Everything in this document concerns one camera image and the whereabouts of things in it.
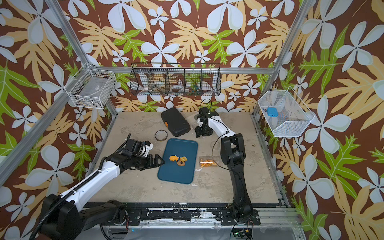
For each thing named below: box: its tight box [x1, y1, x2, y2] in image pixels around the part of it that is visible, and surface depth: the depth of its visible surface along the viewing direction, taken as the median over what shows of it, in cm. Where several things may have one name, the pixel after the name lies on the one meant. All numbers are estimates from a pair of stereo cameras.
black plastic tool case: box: [161, 108, 191, 137], surface depth 110 cm
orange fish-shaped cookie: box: [169, 155, 179, 162], surface depth 95 cm
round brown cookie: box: [177, 160, 186, 167], surface depth 94 cm
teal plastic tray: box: [157, 138, 199, 185], surface depth 95 cm
